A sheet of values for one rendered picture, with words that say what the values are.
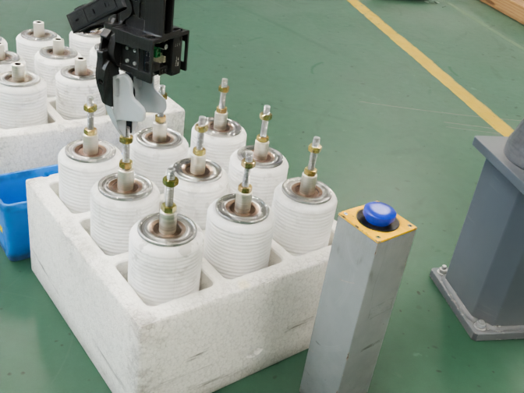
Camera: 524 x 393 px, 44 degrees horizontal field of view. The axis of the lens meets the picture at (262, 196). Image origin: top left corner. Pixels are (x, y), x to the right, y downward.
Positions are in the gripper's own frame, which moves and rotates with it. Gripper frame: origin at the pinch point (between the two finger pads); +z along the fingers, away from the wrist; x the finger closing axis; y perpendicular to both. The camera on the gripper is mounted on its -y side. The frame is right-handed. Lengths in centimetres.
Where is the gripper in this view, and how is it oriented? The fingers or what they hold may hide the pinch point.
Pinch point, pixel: (122, 123)
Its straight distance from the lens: 87.9
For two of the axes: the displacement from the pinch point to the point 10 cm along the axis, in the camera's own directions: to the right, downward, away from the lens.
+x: 5.1, -3.7, 7.7
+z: -1.3, 8.6, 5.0
